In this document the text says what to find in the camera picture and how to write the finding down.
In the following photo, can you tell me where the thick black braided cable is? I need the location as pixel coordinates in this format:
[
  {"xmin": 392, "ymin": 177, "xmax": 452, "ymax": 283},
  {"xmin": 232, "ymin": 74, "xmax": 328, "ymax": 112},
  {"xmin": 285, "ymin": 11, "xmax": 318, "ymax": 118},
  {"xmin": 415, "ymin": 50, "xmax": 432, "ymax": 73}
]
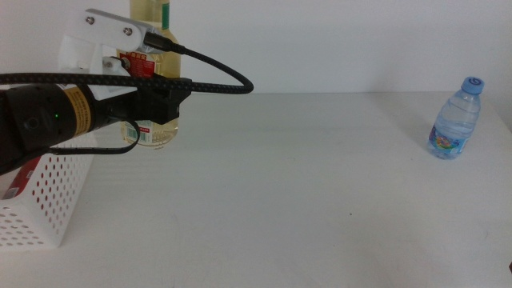
[{"xmin": 0, "ymin": 31, "xmax": 255, "ymax": 96}]

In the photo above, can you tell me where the yellow tea bottle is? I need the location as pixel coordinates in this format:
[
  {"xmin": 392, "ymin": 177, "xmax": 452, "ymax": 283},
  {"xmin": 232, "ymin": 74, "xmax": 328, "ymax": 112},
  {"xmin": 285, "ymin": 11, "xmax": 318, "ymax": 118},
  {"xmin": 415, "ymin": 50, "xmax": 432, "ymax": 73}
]
[{"xmin": 115, "ymin": 0, "xmax": 183, "ymax": 150}]

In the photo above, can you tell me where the thin black cable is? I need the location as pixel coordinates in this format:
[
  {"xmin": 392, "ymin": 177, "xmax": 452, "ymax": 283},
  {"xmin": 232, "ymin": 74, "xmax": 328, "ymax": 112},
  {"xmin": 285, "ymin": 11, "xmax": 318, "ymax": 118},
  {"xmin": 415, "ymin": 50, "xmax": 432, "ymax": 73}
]
[{"xmin": 50, "ymin": 119, "xmax": 141, "ymax": 156}]

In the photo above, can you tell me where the red cola can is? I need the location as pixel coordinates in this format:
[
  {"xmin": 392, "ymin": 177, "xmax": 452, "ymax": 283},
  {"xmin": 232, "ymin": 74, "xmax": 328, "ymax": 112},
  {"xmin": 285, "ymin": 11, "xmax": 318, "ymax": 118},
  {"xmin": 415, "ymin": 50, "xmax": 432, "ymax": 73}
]
[{"xmin": 2, "ymin": 155, "xmax": 43, "ymax": 201}]

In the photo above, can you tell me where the water bottle with blue cap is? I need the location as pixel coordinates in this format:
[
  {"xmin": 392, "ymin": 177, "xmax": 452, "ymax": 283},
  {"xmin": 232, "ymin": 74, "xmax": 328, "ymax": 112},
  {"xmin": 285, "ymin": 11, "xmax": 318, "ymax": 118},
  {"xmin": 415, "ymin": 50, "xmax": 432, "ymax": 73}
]
[{"xmin": 426, "ymin": 76, "xmax": 486, "ymax": 161}]

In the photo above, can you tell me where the white perforated plastic basket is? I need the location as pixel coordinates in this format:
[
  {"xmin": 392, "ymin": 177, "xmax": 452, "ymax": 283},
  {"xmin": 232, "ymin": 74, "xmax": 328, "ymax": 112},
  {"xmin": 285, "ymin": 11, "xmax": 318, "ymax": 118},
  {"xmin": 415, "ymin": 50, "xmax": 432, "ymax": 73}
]
[{"xmin": 0, "ymin": 131, "xmax": 98, "ymax": 251}]

